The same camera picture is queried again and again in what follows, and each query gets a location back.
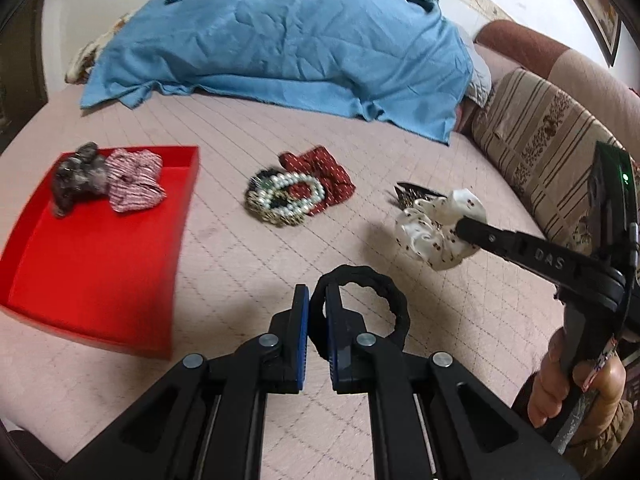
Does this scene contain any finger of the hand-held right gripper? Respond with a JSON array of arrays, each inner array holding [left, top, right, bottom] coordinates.
[[456, 216, 627, 313]]

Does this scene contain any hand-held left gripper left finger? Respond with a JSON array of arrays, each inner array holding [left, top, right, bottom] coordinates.
[[55, 284, 308, 480]]

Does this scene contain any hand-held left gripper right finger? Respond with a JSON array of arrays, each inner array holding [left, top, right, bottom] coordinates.
[[322, 282, 583, 480]]

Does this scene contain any black braided hair tie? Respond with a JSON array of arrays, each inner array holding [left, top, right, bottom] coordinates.
[[308, 265, 412, 361]]

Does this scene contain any white dotted scrunchie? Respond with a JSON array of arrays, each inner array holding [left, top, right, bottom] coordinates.
[[393, 188, 488, 272]]

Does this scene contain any leopard print scrunchie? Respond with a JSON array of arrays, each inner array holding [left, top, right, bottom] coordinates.
[[245, 170, 321, 227]]

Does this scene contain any red tray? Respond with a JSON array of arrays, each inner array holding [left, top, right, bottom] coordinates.
[[0, 146, 201, 361]]

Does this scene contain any person's right hand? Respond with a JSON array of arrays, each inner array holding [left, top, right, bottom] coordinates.
[[527, 327, 628, 448]]

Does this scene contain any striped beige cushion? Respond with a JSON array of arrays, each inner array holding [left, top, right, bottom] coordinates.
[[472, 67, 640, 261]]

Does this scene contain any rhinestone hair clip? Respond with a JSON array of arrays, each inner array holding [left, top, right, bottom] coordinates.
[[393, 181, 448, 211]]

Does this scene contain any pink brown sofa backrest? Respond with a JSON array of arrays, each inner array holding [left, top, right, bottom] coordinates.
[[472, 20, 640, 146]]

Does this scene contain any red dotted scrunchie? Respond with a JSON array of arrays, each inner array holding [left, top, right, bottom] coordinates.
[[278, 146, 357, 217]]

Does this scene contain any white quilted cloth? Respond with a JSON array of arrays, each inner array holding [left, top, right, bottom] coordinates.
[[457, 25, 496, 108]]

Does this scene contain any framed picture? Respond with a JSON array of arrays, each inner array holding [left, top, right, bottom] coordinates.
[[545, 0, 623, 68]]

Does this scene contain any red white checked scrunchie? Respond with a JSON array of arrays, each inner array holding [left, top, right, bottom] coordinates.
[[105, 148, 167, 213]]

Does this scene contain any grey patterned scrunchie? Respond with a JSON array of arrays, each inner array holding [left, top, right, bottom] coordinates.
[[52, 141, 111, 218]]

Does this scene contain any blue cloth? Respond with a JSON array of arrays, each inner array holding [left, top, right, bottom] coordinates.
[[80, 0, 475, 147]]

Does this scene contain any floral cloth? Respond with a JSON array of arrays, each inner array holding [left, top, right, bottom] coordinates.
[[64, 12, 126, 86]]

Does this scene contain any dark wooden furniture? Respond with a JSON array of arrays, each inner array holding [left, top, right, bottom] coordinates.
[[0, 0, 48, 151]]

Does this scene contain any white pearl necklace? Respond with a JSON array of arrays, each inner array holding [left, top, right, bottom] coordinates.
[[247, 172, 326, 218]]

